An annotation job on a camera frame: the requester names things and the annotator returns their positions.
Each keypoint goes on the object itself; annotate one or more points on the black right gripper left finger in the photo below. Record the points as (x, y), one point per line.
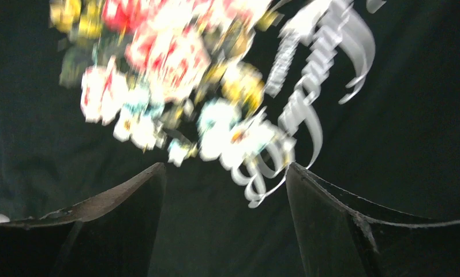
(110, 234)

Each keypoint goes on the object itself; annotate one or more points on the black floral t-shirt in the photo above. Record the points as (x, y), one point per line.
(396, 143)

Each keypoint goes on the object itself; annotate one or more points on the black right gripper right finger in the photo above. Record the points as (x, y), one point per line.
(342, 234)

